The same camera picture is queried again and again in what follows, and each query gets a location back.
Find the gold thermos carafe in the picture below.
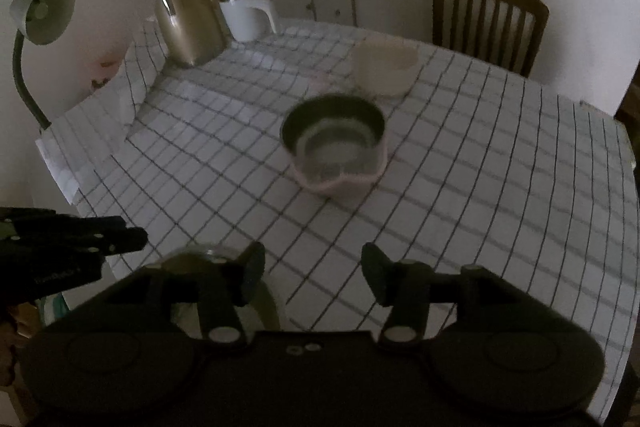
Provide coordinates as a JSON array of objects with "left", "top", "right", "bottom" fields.
[{"left": 154, "top": 0, "right": 226, "bottom": 67}]

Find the white desk lamp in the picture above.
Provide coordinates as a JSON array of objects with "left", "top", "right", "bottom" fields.
[{"left": 10, "top": 0, "right": 75, "bottom": 130}]

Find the small steel bowl pink rim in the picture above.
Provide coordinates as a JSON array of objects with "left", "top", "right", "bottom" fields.
[{"left": 280, "top": 93, "right": 388, "bottom": 195}]

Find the checkered white tablecloth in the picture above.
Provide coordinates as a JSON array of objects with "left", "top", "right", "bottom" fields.
[{"left": 37, "top": 20, "right": 639, "bottom": 419}]

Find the large stainless steel bowl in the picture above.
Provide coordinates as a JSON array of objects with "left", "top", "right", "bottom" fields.
[{"left": 153, "top": 242, "right": 288, "bottom": 345}]

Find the white electric kettle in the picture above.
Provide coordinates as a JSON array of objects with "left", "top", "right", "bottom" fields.
[{"left": 219, "top": 0, "right": 280, "bottom": 43}]

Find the dark wooden chair far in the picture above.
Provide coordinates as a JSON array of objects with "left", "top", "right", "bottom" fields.
[{"left": 432, "top": 0, "right": 550, "bottom": 78}]

